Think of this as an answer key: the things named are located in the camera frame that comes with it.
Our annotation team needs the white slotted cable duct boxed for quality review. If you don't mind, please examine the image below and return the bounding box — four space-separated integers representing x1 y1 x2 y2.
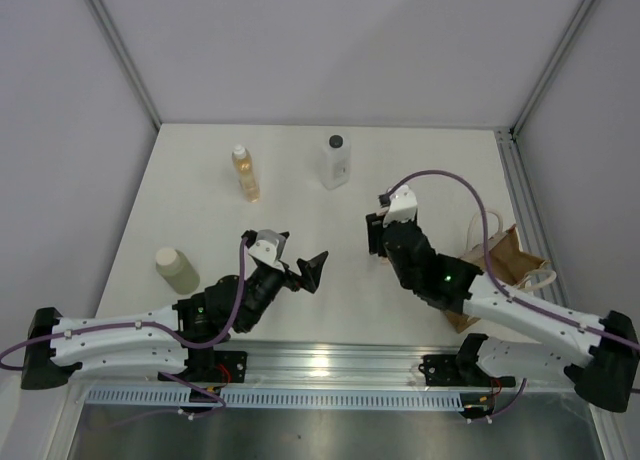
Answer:
86 386 463 412

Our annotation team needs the brown canvas bag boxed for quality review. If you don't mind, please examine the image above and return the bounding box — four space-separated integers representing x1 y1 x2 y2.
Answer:
444 209 557 334

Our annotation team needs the amber bottle white cap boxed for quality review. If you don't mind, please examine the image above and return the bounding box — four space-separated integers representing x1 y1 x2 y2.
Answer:
231 144 260 202

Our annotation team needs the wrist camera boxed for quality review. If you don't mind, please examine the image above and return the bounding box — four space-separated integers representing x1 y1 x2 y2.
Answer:
380 184 418 228
248 229 286 272

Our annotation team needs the left aluminium frame post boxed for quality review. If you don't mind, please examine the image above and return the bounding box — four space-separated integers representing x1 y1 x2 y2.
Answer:
83 0 162 131

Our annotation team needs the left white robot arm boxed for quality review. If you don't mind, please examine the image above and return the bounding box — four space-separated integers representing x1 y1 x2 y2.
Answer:
20 230 329 390

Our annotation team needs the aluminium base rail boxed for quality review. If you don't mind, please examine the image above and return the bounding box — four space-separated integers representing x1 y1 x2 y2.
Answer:
64 342 611 394

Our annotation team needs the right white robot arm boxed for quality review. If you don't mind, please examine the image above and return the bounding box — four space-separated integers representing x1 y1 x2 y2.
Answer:
365 213 639 413

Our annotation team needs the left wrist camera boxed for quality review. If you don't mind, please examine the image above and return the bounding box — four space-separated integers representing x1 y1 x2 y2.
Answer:
248 229 286 272

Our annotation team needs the right aluminium frame post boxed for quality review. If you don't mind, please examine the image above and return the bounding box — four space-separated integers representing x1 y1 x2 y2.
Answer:
510 0 601 141

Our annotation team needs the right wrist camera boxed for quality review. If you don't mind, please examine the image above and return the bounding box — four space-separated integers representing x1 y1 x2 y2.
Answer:
380 184 418 228

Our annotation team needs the pale green bottle beige cap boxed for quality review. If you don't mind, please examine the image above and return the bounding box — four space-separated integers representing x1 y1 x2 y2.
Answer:
155 247 200 295

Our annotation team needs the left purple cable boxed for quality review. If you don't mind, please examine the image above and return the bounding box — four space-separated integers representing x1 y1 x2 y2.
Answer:
0 232 251 421

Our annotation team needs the aluminium frame post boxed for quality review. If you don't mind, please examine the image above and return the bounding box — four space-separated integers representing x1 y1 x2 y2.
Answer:
510 0 601 141
83 0 162 131

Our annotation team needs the right aluminium side rail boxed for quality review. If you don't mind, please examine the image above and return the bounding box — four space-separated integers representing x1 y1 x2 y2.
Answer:
494 127 568 306

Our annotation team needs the white bottle black cap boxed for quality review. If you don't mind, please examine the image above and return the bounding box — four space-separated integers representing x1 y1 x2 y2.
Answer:
320 134 351 190

